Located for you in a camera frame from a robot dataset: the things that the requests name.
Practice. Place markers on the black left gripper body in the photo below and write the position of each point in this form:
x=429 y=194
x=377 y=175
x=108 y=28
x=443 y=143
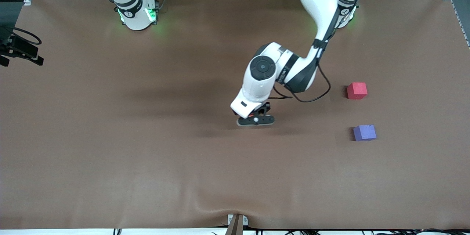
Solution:
x=266 y=108

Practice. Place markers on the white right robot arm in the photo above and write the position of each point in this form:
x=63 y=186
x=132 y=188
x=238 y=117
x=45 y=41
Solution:
x=136 y=18

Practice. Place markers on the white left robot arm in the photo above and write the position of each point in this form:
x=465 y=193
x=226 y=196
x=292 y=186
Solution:
x=319 y=0

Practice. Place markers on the red foam block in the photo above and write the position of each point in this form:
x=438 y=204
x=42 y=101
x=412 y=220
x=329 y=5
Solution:
x=357 y=91

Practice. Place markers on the purple foam block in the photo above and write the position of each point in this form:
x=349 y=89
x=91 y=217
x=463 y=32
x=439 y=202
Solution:
x=364 y=133

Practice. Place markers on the metal table clamp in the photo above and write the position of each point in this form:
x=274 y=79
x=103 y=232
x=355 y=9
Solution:
x=236 y=226

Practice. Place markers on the brown table mat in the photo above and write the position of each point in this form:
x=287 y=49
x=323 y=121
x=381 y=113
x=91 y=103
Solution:
x=147 y=136

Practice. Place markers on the metal corner bracket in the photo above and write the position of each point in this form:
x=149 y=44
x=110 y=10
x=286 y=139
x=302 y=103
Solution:
x=28 y=0

